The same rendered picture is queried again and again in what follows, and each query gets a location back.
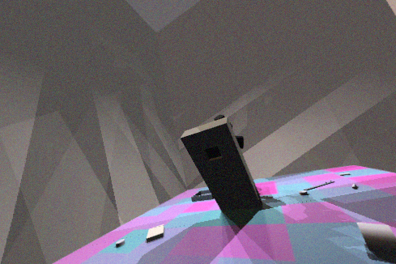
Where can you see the shallow grey square tray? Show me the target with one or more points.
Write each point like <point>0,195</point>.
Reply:
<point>202,195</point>

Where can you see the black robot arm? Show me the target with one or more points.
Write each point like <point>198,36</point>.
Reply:
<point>219,117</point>

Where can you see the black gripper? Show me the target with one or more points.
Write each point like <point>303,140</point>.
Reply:
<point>240,140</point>

